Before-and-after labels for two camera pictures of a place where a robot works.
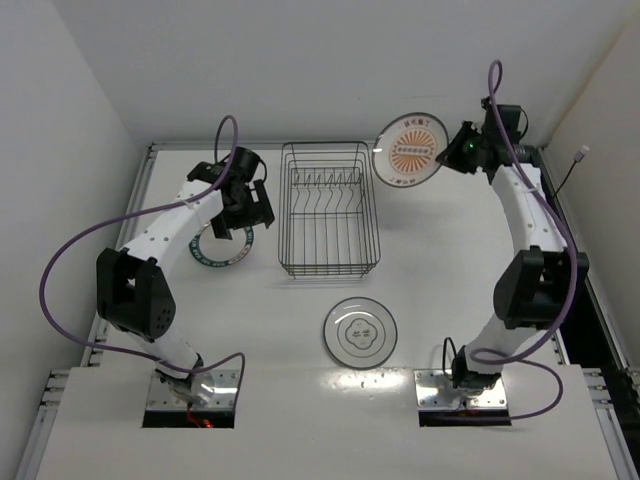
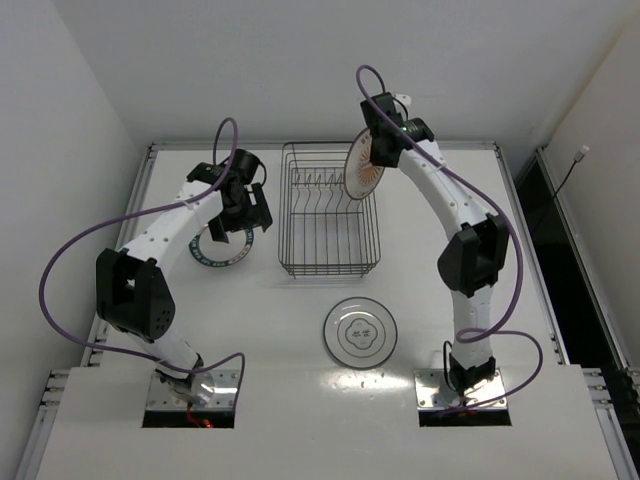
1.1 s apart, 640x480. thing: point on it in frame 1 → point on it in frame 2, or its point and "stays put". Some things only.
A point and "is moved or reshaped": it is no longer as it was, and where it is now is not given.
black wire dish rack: [328, 220] stays put
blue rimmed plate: [220, 252] stays put
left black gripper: [245, 211] stays put
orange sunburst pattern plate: [406, 147] is moved or reshaped
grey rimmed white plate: [360, 333] stays put
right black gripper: [461, 150] → [382, 151]
